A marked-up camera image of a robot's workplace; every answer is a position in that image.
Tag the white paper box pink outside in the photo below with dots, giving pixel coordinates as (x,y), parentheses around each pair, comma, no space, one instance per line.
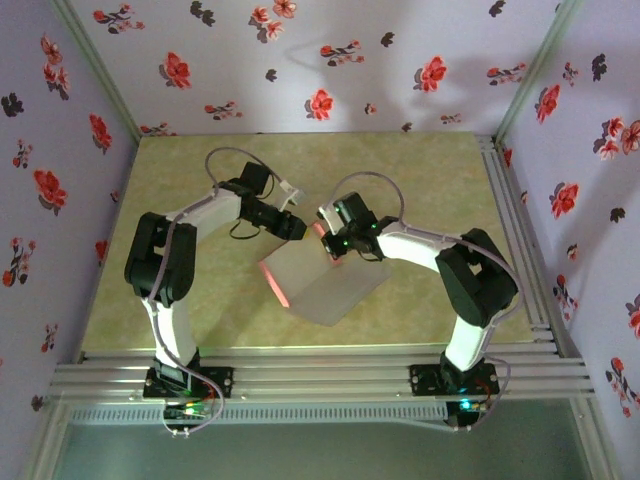
(325,295)

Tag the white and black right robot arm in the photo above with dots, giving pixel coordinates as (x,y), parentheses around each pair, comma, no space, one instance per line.
(475,280)

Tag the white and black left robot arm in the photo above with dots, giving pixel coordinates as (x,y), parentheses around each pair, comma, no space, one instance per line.
(160,260)

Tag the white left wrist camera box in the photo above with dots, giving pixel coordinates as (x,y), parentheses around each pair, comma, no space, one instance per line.
(292,192)

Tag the long aluminium frame rail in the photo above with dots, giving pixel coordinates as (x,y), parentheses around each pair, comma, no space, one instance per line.
(325,372)

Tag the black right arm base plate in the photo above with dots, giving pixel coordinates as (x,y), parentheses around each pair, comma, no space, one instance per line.
(422,380)

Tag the short aluminium frame rail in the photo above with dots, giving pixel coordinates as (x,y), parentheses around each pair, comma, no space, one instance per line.
(495,157)

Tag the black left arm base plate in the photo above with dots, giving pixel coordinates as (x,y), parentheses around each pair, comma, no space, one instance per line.
(220,382)

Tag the aluminium corner post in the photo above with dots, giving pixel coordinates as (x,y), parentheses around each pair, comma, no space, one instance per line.
(100,70)
(536,70)

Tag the aluminium frame leg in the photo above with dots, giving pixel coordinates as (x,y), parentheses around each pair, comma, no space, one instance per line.
(42,440)
(595,440)

